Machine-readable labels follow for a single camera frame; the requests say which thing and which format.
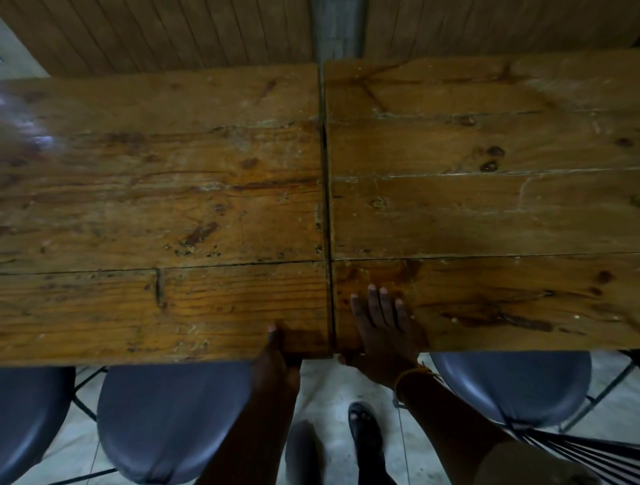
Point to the person's left hand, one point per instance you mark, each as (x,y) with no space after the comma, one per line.
(274,367)

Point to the person's right hand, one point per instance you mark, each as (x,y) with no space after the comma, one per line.
(382,344)

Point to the person's right middle finger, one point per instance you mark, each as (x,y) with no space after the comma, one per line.
(374,305)

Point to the person's left thumb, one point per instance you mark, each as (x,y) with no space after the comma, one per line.
(273,337)

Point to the person's right little finger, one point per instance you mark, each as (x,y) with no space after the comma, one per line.
(402,317)

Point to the person's left forearm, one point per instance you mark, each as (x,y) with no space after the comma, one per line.
(255,439)

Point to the person's right forearm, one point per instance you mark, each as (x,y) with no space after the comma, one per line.
(445,429)

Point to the black sandal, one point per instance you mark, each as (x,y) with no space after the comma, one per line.
(366,429)

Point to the grey padded chair seat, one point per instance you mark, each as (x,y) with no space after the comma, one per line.
(170,419)
(515,384)
(27,414)

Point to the beige sleeve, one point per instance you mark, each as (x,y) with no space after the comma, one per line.
(530,467)

